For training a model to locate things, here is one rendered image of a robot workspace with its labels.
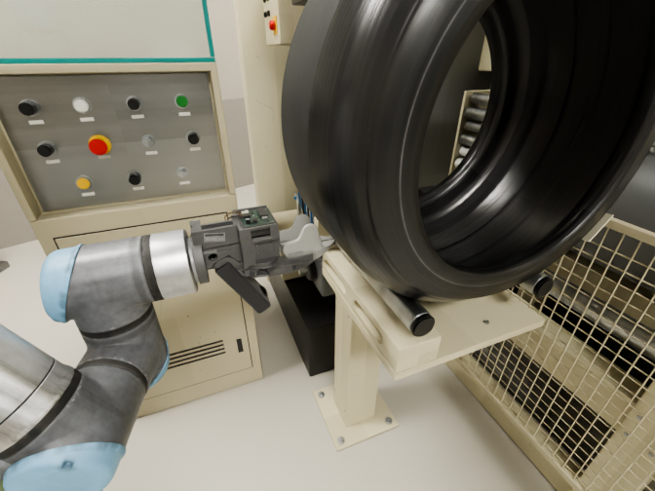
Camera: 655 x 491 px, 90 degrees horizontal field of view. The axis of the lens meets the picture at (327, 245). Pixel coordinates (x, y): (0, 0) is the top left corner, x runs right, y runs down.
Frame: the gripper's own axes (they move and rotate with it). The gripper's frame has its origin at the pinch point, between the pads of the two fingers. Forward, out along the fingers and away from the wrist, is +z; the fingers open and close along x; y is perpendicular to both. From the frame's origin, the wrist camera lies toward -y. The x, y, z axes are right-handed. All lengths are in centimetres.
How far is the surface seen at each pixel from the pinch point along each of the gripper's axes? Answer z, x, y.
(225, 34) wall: 30, 321, 42
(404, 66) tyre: 3.0, -12.3, 25.9
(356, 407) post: 22, 25, -91
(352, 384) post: 20, 25, -76
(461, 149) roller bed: 59, 36, 2
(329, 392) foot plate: 18, 42, -101
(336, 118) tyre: -2.3, -8.4, 21.0
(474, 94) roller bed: 59, 36, 17
